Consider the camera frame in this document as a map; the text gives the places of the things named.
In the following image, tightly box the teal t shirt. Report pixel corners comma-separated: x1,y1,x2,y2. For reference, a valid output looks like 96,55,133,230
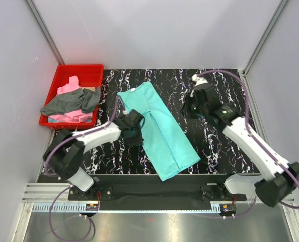
118,82,200,182

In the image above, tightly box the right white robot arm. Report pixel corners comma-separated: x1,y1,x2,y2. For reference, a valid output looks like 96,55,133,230
181,94,299,207

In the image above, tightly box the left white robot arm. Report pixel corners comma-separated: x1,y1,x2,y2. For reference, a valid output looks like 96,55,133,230
43,115,145,201

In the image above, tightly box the pink t shirt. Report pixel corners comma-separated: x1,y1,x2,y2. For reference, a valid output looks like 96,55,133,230
48,76,93,123

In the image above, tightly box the grey t shirt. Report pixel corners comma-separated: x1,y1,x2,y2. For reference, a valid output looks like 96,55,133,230
40,87,101,116

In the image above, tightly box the red plastic bin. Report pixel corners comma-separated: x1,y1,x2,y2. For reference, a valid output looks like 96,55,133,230
39,64,104,130

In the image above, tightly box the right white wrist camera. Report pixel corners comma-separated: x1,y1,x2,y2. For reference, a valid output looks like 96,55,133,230
189,74,218,99

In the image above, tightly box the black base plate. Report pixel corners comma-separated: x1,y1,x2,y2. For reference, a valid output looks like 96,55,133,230
37,173,258,211

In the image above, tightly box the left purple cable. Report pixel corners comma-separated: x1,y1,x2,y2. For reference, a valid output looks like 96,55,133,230
44,97,127,240

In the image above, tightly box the purple cable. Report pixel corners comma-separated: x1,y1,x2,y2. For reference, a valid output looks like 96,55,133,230
44,97,127,240
197,69,299,219

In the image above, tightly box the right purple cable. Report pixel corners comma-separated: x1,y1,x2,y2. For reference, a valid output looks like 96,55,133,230
197,69,299,219

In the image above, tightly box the white slotted cable duct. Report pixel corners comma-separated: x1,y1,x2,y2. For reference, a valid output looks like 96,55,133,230
32,203,237,214

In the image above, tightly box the right aluminium corner post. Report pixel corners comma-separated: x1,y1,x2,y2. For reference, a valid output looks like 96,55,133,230
242,0,290,77

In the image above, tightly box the aluminium corner post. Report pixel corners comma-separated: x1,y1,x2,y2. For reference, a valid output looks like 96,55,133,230
242,0,290,77
24,0,65,65

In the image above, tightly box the left aluminium corner post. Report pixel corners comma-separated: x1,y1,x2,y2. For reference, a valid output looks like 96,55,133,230
24,0,65,65

